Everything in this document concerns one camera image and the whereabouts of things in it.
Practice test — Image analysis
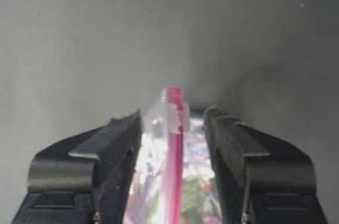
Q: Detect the clear bag with pink zip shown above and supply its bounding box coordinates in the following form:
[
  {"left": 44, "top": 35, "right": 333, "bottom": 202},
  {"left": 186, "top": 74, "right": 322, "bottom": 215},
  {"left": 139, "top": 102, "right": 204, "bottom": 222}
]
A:
[{"left": 123, "top": 85, "right": 224, "bottom": 224}]

